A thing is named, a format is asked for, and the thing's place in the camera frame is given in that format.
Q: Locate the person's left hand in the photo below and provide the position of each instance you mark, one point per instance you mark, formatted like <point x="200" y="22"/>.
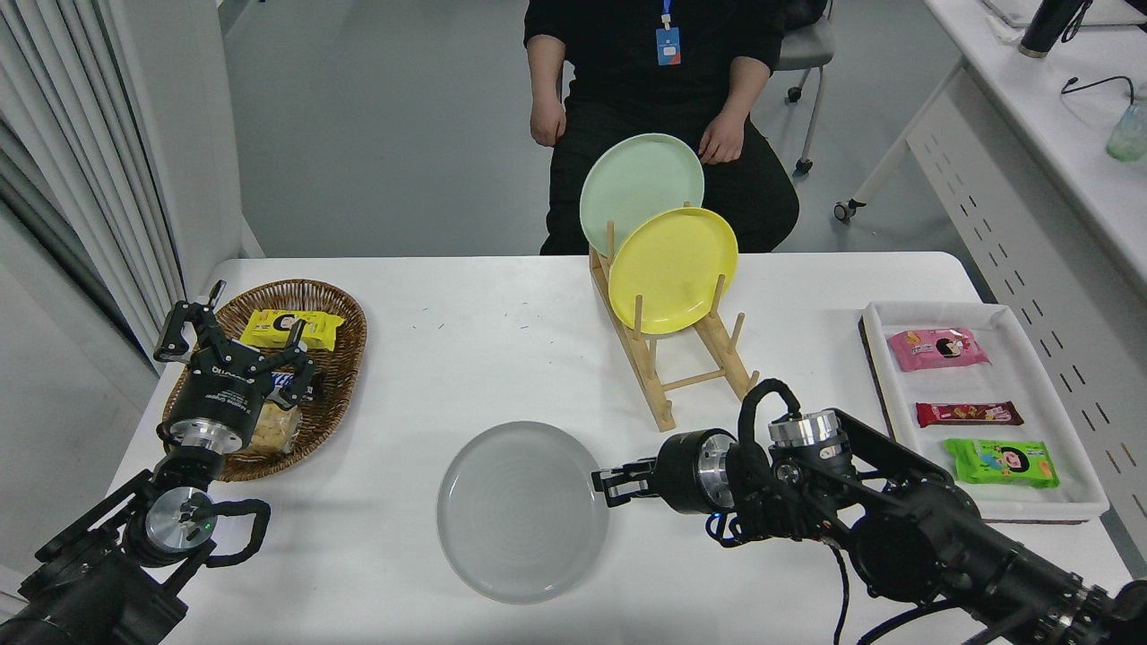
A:
<point x="721" y="139"/>

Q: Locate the blue id badge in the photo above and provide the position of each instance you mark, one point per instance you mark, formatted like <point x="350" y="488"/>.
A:
<point x="668" y="46"/>

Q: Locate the yellow snack packet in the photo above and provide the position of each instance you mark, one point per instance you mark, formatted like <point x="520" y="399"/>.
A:
<point x="264" y="331"/>

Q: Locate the white tray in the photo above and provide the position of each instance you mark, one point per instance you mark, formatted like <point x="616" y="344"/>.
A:
<point x="1057" y="403"/>

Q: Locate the pink snack packet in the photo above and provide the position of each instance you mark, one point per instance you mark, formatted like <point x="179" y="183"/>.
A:
<point x="936" y="349"/>

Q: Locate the wooden plate rack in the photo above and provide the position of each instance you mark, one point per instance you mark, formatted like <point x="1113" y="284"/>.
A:
<point x="663" y="417"/>

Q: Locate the grey plate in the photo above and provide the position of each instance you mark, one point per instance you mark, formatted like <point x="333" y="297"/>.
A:
<point x="520" y="511"/>

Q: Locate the green snack packet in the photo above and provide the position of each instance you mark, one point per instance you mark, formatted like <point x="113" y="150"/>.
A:
<point x="999" y="461"/>

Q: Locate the yellow plate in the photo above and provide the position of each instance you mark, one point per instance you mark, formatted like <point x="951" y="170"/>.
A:
<point x="672" y="269"/>

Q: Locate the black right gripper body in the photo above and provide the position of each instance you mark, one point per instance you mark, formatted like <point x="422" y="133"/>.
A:
<point x="676" y="470"/>

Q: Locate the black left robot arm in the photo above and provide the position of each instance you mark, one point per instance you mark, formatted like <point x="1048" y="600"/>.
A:
<point x="90" y="591"/>

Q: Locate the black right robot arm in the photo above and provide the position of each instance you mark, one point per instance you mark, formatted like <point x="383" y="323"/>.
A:
<point x="905" y="537"/>

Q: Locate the person's right forearm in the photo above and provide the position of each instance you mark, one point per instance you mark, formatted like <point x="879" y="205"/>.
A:
<point x="544" y="67"/>

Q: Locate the person's right hand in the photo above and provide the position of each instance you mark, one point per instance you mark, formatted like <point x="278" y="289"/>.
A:
<point x="547" y="121"/>

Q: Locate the clear biscuit packet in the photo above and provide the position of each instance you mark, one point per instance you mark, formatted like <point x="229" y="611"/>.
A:
<point x="273" y="430"/>

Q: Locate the pale green plate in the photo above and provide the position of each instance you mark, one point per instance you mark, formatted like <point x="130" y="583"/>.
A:
<point x="636" y="184"/>

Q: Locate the black bottle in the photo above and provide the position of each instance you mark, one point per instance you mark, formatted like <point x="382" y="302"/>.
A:
<point x="1044" y="22"/>

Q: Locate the blue white snack bar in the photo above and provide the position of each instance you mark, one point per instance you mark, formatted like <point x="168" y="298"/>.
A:
<point x="285" y="383"/>

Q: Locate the brown wicker basket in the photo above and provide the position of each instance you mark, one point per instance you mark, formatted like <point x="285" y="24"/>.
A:
<point x="332" y="394"/>

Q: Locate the white flat box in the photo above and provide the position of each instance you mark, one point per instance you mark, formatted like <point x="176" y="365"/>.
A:
<point x="1111" y="11"/>

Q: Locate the grey office chair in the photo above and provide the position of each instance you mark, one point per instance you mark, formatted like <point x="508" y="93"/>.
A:
<point x="802" y="49"/>

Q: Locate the white vertical blinds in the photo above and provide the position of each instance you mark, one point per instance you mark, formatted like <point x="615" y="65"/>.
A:
<point x="54" y="134"/>

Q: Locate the person's left forearm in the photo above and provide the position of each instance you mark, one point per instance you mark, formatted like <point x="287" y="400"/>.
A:
<point x="744" y="85"/>

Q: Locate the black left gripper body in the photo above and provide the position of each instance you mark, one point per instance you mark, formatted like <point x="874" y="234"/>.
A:
<point x="219" y="394"/>

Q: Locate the clear green bottle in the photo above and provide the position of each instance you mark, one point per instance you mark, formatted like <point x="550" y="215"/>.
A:
<point x="1127" y="134"/>

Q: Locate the white side desk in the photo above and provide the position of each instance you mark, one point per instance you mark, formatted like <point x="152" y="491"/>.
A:
<point x="1030" y="116"/>

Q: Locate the person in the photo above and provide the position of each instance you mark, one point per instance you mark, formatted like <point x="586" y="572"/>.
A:
<point x="627" y="98"/>

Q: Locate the dark red snack bar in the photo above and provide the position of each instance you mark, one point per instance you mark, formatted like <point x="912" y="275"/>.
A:
<point x="968" y="414"/>

